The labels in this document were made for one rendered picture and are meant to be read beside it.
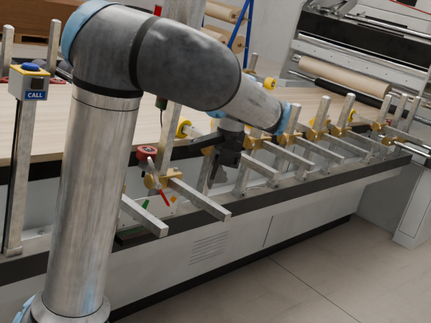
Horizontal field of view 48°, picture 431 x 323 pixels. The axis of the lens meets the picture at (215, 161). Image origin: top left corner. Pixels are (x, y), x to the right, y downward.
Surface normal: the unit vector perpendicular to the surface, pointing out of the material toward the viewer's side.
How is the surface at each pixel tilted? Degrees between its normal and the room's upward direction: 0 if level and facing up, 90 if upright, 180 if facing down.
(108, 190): 90
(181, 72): 93
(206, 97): 116
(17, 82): 90
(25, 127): 90
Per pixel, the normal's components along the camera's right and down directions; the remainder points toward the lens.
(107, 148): 0.43, 0.41
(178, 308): 0.24, -0.91
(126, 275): 0.71, 0.40
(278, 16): -0.70, 0.08
